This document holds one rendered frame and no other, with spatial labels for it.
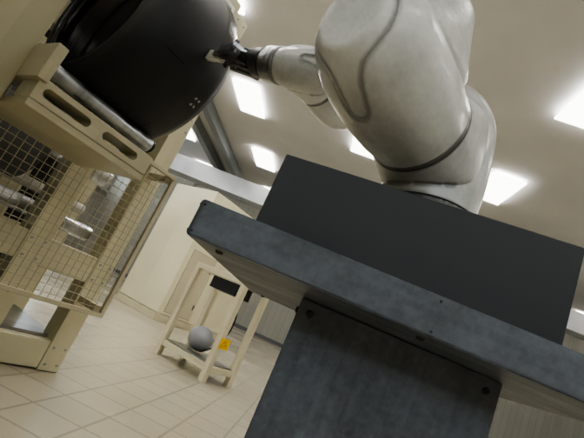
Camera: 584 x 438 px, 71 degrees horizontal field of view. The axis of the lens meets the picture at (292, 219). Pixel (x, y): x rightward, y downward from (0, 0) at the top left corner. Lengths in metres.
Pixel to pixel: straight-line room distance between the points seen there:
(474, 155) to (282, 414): 0.43
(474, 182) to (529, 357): 0.31
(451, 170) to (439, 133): 0.08
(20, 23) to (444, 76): 1.01
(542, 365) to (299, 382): 0.25
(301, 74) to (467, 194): 0.48
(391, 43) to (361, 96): 0.06
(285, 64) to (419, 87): 0.53
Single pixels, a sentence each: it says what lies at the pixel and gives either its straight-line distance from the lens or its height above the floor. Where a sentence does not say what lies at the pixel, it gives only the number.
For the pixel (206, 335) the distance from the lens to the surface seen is 3.49.
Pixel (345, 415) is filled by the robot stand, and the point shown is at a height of 0.51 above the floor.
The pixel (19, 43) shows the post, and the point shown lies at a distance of 1.26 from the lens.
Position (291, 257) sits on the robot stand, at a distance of 0.40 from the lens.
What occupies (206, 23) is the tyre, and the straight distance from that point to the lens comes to 1.30.
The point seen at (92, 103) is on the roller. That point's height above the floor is 0.89.
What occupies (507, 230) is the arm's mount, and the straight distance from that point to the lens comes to 0.52.
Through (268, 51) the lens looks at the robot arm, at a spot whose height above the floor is 1.14.
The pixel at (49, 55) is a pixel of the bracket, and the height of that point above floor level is 0.91.
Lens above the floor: 0.56
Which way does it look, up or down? 14 degrees up
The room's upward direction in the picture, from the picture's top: 24 degrees clockwise
